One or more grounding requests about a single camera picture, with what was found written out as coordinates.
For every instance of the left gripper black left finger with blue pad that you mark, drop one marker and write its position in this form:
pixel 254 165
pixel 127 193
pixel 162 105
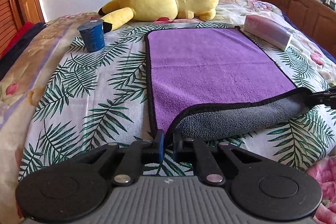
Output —
pixel 123 166

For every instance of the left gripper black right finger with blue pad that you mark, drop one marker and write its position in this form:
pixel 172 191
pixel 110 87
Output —
pixel 214 166

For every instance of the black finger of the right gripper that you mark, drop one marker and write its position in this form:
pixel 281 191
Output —
pixel 327 98

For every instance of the purple grey microfibre towel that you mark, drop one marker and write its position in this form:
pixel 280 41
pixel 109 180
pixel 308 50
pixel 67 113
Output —
pixel 213 83

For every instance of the floral bed quilt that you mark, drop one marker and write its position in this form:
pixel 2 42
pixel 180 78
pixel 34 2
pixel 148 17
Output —
pixel 25 83

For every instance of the palm leaf print cloth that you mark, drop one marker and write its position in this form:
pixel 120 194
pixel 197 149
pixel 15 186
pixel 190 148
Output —
pixel 94 98

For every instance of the pink tissue pack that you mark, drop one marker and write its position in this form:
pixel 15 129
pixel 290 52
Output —
pixel 268 30

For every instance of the wooden sideboard cabinet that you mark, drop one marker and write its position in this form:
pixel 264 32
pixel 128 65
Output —
pixel 313 18

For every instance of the blue plastic cup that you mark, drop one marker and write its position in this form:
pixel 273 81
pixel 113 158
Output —
pixel 92 35

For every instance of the dark navy blanket edge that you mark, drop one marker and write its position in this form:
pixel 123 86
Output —
pixel 12 55

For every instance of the red blanket edge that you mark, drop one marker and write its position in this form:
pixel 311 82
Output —
pixel 23 30

